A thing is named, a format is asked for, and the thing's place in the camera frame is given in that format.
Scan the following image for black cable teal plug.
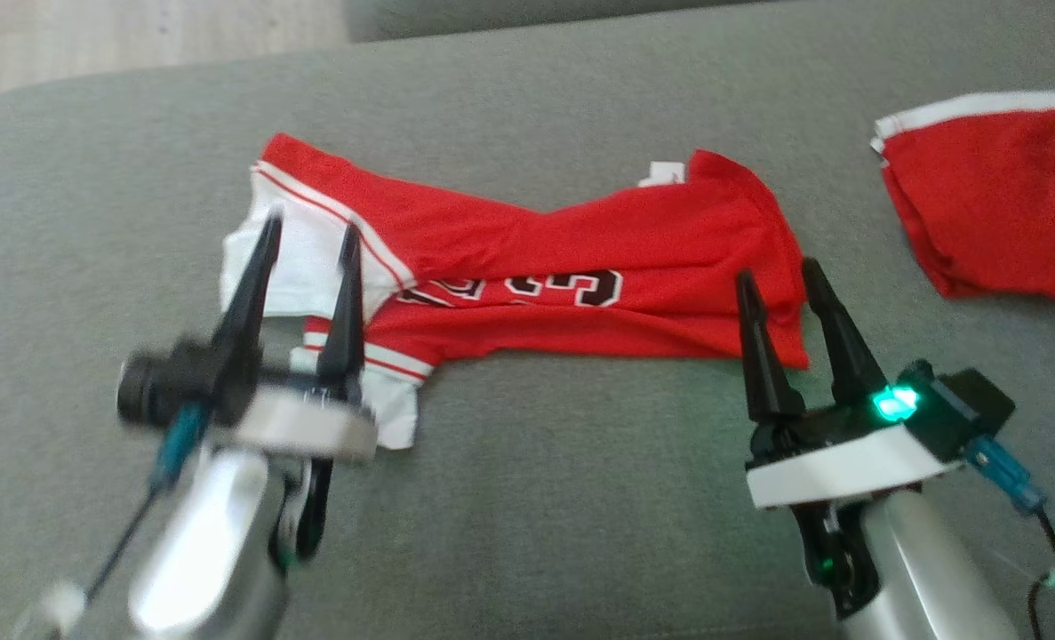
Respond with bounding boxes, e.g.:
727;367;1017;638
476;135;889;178
81;402;214;610

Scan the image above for black cable blue plug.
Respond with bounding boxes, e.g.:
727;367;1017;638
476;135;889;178
961;434;1055;640

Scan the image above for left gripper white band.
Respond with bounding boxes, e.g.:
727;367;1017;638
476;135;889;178
212;212;380;465

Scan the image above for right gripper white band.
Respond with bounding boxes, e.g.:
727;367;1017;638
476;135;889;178
734;258;962;511

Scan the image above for red shorts white trim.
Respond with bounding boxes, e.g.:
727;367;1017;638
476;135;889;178
869;91;1055;308

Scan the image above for red basketball jersey white sleeves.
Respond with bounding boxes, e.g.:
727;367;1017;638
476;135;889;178
219;132;812;451

